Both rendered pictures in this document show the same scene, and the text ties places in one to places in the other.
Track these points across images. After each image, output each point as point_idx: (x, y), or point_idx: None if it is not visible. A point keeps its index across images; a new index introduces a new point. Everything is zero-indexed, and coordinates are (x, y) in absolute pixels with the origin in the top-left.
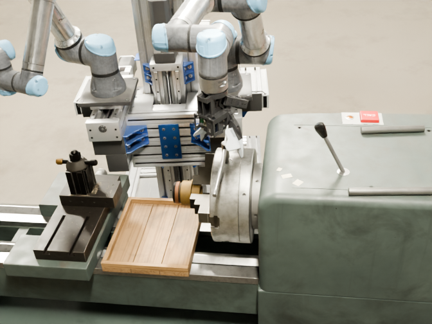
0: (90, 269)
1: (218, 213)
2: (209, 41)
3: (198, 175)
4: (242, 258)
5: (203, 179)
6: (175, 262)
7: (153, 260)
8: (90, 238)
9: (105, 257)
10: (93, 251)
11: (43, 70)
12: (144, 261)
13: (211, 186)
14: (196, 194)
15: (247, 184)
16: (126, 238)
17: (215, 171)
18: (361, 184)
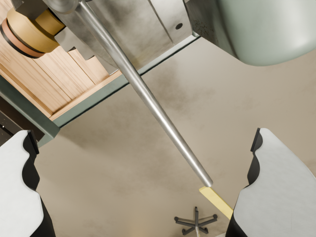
0: (52, 128)
1: (144, 65)
2: None
3: (24, 3)
4: None
5: (40, 0)
6: (101, 69)
7: (81, 82)
8: (20, 127)
9: (46, 114)
10: (33, 121)
11: None
12: (75, 88)
13: (108, 61)
14: (62, 33)
15: (178, 4)
16: (28, 77)
17: (89, 34)
18: None
